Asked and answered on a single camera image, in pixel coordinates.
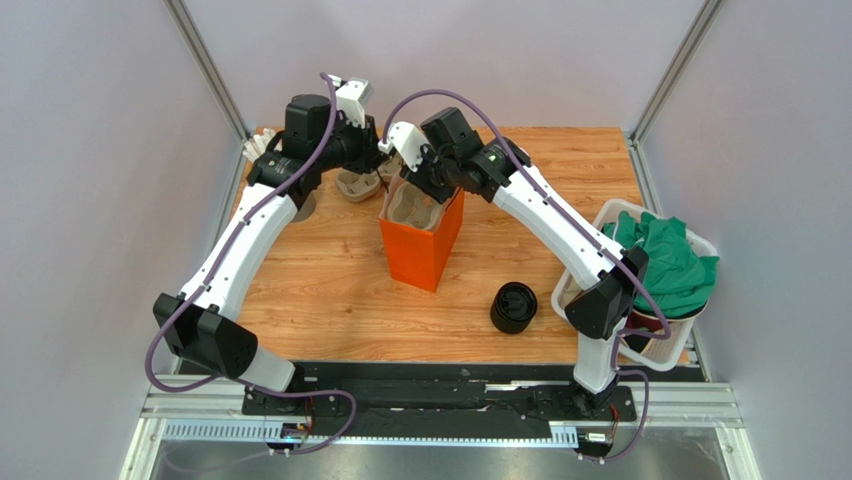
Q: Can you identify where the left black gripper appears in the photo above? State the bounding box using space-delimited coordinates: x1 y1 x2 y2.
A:
313 111 391 176

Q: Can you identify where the pulp cup carrier tray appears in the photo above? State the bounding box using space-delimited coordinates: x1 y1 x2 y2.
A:
385 183 444 231

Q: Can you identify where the orange paper bag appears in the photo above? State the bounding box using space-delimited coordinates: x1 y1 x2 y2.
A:
379 175 465 293

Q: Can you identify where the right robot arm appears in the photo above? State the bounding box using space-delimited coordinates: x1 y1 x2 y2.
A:
380 107 649 414

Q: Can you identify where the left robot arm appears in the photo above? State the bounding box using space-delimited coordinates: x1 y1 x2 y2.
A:
153 88 383 392

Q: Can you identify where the grey straw holder cup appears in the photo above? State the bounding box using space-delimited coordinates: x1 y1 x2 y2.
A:
292 194 317 223

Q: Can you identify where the stack of black lids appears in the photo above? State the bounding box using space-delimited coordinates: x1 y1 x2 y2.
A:
489 282 538 335

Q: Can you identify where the dark red cloth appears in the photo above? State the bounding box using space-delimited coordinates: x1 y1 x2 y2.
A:
626 309 702 332

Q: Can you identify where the green cloth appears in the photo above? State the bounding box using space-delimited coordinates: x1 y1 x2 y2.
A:
602 211 720 320

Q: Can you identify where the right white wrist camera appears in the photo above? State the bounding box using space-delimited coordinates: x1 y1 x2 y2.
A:
378 121 429 173

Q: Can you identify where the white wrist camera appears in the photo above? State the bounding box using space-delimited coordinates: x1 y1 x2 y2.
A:
330 75 374 129
378 121 429 173

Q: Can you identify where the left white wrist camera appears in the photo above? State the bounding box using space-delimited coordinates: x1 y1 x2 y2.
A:
330 75 374 129

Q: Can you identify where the left aluminium frame post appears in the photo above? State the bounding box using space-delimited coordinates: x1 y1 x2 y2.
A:
164 0 250 140

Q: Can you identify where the aluminium frame post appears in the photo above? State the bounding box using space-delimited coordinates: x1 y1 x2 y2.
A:
164 0 250 140
630 0 726 145

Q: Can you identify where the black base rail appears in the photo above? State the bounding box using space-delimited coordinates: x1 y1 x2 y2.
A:
236 361 642 441

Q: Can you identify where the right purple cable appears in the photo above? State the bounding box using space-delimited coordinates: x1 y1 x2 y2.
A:
381 88 674 464

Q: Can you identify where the right aluminium frame post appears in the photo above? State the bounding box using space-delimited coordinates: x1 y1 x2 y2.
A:
630 0 726 145

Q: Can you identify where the aluminium front frame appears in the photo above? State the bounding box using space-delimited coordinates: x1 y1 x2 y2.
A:
120 359 761 479

